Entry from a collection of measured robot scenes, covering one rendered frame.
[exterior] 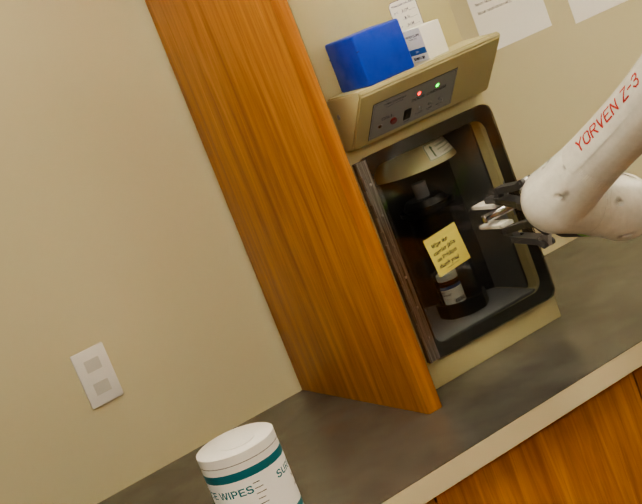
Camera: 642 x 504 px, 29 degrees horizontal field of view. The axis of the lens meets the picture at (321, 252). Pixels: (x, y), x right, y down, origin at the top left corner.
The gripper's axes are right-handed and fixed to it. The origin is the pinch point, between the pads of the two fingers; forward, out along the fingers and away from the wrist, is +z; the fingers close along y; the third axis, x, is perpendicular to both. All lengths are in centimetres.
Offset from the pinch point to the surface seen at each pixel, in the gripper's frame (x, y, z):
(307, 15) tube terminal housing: 17.9, 46.0, 5.7
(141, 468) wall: 66, -25, 49
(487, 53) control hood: -8.6, 27.8, -3.8
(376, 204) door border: 19.4, 10.6, 4.4
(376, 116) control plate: 16.5, 25.6, -1.5
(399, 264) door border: 19.5, -1.2, 4.4
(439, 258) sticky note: 11.4, -3.7, 4.1
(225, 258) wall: 32, 6, 49
